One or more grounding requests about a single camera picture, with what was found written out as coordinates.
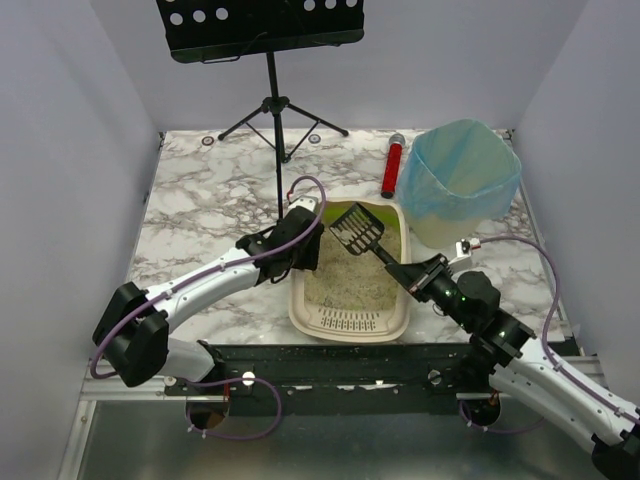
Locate black litter scoop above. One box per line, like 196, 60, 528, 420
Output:
329, 202, 400, 265

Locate beige green litter box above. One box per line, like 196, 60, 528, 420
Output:
289, 198, 410, 344

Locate bin with blue bag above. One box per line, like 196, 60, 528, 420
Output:
396, 119, 522, 249

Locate red microphone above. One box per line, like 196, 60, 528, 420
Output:
381, 133, 406, 199

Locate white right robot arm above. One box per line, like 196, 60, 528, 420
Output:
380, 254, 639, 479

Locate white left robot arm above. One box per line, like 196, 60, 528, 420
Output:
92, 196, 324, 387

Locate black music stand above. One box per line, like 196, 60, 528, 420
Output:
156, 0, 365, 217

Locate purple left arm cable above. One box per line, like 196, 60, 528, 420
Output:
89, 175, 327, 380

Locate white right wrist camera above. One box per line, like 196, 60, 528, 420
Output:
448, 237, 481, 269

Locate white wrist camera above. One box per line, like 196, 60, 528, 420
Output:
448, 237, 481, 269
288, 195, 318, 213

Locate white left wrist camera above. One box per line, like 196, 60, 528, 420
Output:
288, 195, 318, 213

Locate black mounting base rail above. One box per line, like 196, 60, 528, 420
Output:
165, 343, 501, 425

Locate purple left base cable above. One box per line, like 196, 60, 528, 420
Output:
177, 378, 284, 441

